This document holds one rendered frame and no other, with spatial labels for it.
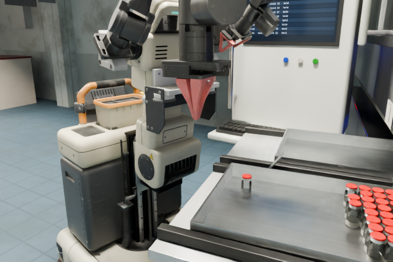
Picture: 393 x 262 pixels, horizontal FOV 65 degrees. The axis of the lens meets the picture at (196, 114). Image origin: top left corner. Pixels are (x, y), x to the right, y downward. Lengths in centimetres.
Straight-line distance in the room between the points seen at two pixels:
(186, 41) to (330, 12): 92
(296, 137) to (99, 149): 77
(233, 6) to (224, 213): 38
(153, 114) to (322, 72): 70
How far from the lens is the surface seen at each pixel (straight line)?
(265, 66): 141
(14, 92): 612
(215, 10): 42
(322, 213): 67
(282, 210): 65
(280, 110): 142
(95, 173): 135
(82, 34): 559
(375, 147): 108
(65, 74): 562
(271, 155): 92
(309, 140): 106
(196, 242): 53
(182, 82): 49
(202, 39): 49
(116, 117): 139
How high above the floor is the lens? 122
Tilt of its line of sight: 15 degrees down
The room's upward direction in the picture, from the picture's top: straight up
